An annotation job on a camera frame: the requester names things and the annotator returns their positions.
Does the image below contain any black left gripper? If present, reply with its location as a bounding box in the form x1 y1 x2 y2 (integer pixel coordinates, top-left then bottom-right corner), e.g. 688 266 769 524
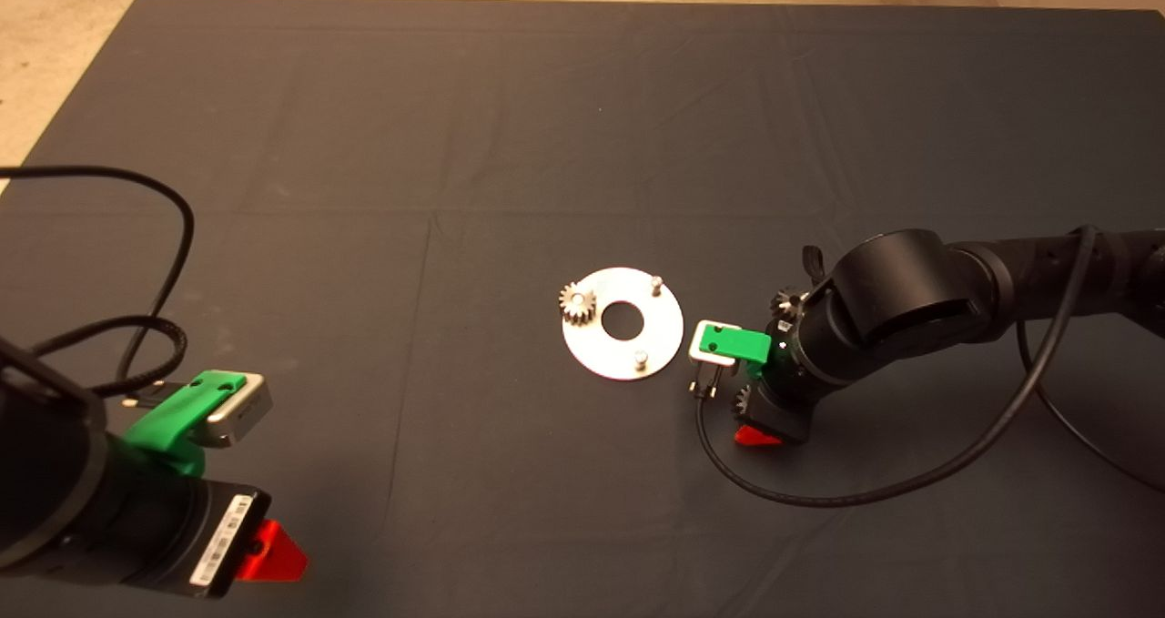
107 472 309 599

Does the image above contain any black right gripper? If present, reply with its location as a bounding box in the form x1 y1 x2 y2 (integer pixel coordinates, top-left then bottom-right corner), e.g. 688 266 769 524
734 319 825 448

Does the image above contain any bright steel planetary gear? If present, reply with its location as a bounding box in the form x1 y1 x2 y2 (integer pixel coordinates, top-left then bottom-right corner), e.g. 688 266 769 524
558 283 599 325

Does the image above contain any round metal carrier plate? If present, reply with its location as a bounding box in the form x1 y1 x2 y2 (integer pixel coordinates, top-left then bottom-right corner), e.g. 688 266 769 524
562 268 684 381

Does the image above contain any dark grey table cloth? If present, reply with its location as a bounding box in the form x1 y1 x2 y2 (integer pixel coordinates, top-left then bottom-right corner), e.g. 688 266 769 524
0 0 1165 618

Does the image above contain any black right camera cable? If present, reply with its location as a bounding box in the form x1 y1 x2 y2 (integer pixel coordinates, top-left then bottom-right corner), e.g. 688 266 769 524
689 225 1165 510

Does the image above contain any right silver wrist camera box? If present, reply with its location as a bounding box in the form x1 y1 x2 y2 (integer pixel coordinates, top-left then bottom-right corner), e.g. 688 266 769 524
689 320 740 367

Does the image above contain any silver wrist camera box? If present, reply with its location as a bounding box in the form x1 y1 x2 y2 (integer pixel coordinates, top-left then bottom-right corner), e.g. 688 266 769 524
689 320 740 367
205 374 274 448

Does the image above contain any right green camera mount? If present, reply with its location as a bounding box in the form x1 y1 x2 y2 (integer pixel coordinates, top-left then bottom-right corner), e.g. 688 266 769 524
696 322 773 382

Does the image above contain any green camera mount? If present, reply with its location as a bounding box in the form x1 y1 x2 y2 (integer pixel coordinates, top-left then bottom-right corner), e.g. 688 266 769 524
123 370 248 478
696 322 773 382

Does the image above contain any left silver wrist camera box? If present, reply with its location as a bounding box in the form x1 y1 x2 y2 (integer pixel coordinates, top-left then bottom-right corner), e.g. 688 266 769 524
205 374 274 448

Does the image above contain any left green camera mount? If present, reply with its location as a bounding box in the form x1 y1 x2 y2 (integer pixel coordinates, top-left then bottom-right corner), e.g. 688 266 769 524
123 370 248 478

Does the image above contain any braided black left camera cable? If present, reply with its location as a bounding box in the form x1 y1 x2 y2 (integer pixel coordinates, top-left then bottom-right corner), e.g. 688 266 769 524
32 316 192 411

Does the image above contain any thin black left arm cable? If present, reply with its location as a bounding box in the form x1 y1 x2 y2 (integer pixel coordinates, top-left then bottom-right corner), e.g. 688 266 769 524
0 167 196 387

